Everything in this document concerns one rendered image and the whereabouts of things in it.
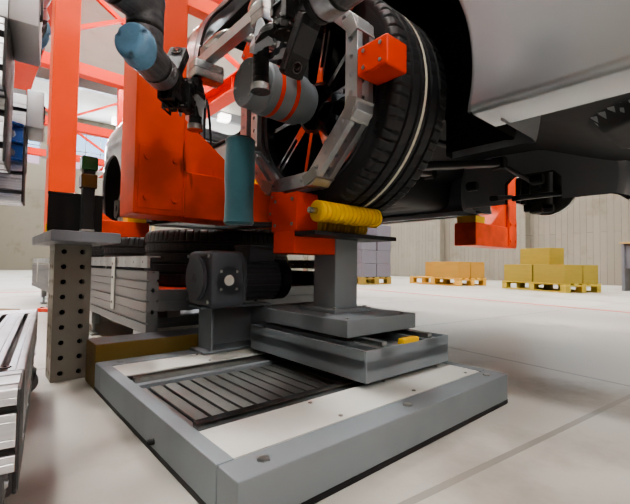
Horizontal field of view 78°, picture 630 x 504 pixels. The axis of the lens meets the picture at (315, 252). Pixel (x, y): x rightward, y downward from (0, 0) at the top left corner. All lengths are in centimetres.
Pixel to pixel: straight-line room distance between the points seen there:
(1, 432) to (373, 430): 53
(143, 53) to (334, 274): 73
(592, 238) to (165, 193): 1080
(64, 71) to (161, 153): 217
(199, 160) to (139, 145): 21
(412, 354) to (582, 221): 1065
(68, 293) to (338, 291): 84
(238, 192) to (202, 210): 31
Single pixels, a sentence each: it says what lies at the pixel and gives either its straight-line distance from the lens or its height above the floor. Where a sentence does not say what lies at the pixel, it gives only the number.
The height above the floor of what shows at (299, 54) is 77.
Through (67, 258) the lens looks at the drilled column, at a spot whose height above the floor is 38.
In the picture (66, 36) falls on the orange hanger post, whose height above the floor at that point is 196.
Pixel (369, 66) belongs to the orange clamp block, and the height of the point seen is 83.
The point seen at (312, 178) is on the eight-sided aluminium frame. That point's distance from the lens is 105.
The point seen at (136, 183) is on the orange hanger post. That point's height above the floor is 61.
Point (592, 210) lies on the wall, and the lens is 1156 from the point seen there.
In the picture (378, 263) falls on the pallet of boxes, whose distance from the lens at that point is 793.
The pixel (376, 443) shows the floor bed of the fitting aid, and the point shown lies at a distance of 78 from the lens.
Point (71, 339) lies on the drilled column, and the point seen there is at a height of 12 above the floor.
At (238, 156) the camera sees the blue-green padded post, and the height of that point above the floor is 67.
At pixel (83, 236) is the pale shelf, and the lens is 124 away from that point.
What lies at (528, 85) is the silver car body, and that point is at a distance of 103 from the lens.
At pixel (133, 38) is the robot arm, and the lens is 95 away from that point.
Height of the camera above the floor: 37
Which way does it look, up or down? 2 degrees up
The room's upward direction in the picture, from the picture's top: 1 degrees clockwise
